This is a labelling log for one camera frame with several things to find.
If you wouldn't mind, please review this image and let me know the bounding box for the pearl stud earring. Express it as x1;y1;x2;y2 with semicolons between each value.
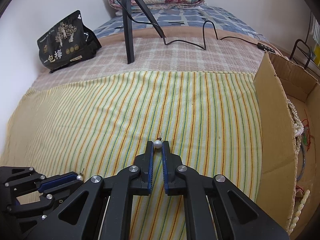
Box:
153;137;162;149
76;171;84;181

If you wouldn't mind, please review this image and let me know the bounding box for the long white pearl necklace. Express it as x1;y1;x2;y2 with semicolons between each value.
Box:
286;98;304;158

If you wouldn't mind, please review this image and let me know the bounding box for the red string cord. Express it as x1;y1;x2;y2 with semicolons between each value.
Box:
301;108;316;151

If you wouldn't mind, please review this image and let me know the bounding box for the yellow striped cloth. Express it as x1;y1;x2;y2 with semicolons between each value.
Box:
0;70;266;240

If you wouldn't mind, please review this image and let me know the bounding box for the dark blue bangle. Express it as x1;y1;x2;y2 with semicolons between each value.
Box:
296;143;306;181

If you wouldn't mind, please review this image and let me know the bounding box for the black snack bag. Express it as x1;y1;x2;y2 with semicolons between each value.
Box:
37;10;101;73

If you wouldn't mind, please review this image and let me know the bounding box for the brown cardboard box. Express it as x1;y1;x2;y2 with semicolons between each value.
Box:
254;53;319;239

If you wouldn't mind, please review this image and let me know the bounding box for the pink checked blanket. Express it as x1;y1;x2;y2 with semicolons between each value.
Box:
32;38;264;90

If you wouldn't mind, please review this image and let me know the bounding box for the black tripod stand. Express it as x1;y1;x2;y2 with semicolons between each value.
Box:
119;0;165;64

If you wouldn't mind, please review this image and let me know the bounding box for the black clothes rack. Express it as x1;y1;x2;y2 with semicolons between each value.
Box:
289;12;319;77

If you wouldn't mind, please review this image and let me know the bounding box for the blue patterned bedsheet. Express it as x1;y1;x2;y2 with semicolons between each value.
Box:
94;5;266;41

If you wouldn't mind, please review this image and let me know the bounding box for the cream bead bracelet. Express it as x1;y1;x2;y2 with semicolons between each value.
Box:
289;189;311;234

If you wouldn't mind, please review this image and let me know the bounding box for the black power cable with switch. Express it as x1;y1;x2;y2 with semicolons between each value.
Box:
103;0;277;54

